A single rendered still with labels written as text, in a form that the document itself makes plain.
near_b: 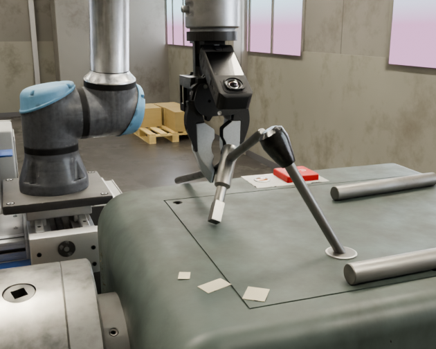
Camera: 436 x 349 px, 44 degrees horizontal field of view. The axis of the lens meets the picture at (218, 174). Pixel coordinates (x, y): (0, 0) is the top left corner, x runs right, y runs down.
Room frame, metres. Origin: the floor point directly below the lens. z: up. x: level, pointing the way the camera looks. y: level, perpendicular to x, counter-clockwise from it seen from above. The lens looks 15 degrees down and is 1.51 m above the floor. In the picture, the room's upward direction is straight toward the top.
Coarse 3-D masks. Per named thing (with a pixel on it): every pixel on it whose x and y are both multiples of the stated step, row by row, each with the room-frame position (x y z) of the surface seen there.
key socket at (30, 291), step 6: (12, 288) 0.53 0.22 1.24; (18, 288) 0.53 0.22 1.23; (24, 288) 0.53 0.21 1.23; (30, 288) 0.53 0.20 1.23; (6, 294) 0.52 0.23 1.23; (12, 294) 0.52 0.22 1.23; (18, 294) 0.53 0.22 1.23; (24, 294) 0.53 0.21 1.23; (30, 294) 0.52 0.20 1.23; (6, 300) 0.51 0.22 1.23; (12, 300) 0.51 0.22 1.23; (18, 300) 0.51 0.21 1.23; (24, 300) 0.51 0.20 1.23
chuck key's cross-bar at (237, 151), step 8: (256, 136) 0.65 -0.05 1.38; (240, 144) 0.69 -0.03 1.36; (248, 144) 0.67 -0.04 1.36; (232, 152) 0.70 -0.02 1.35; (240, 152) 0.69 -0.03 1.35; (232, 160) 0.71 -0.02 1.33; (216, 168) 0.74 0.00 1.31; (184, 176) 0.87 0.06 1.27; (192, 176) 0.83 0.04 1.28; (200, 176) 0.80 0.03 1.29
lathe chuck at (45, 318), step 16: (0, 272) 0.57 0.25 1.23; (16, 272) 0.56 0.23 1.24; (32, 272) 0.56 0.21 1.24; (48, 272) 0.56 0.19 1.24; (0, 288) 0.52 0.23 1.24; (48, 288) 0.53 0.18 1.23; (0, 304) 0.50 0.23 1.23; (16, 304) 0.50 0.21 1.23; (32, 304) 0.50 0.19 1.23; (48, 304) 0.51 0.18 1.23; (64, 304) 0.51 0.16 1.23; (0, 320) 0.48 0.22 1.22; (16, 320) 0.48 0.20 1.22; (32, 320) 0.49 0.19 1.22; (48, 320) 0.49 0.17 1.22; (64, 320) 0.49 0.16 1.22; (0, 336) 0.47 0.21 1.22; (16, 336) 0.47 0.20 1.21; (32, 336) 0.47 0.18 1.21; (48, 336) 0.47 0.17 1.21; (64, 336) 0.48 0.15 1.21
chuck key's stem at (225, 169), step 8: (232, 144) 0.73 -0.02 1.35; (224, 152) 0.72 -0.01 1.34; (224, 160) 0.71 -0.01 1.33; (224, 168) 0.70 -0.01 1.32; (232, 168) 0.71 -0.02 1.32; (216, 176) 0.70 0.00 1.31; (224, 176) 0.70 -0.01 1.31; (232, 176) 0.71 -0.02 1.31; (216, 184) 0.69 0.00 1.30; (224, 184) 0.69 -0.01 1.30; (216, 192) 0.69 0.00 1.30; (224, 192) 0.69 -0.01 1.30; (216, 200) 0.67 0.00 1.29; (216, 208) 0.67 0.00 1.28; (208, 216) 0.67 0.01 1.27; (216, 216) 0.66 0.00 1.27
